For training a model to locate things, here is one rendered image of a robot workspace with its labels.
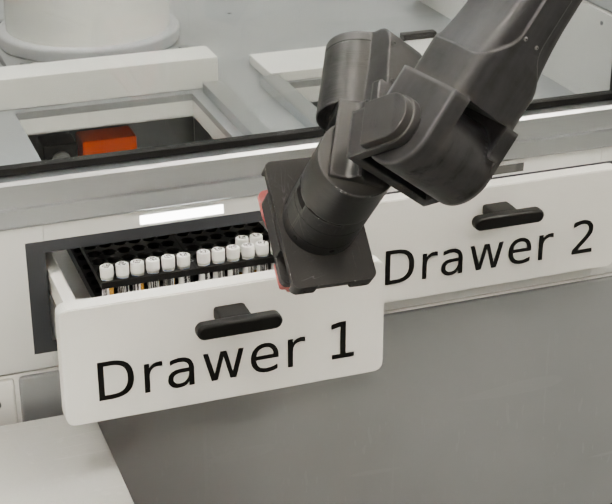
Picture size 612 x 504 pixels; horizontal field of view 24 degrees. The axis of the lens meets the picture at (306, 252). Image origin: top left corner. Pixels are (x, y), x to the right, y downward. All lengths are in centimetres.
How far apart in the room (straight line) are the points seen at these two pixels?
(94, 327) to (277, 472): 37
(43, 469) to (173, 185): 28
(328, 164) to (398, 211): 44
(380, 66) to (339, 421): 60
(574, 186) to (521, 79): 56
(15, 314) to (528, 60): 60
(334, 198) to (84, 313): 31
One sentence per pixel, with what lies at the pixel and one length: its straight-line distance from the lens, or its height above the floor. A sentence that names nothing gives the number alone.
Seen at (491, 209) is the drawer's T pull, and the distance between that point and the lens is 144.
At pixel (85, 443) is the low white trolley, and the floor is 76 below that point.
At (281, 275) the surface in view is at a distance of 107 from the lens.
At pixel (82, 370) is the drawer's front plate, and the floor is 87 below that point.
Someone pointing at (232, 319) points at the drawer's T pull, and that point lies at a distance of 121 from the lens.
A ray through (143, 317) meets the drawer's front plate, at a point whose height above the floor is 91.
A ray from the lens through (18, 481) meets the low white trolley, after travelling 130.
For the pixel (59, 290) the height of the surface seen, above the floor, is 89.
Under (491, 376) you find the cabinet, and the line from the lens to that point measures 157.
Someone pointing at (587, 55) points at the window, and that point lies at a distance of 150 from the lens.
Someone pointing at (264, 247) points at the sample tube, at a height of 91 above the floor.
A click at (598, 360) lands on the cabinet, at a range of 163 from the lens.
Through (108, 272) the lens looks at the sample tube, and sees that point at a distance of 131.
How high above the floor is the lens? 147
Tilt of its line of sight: 25 degrees down
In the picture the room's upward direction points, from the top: straight up
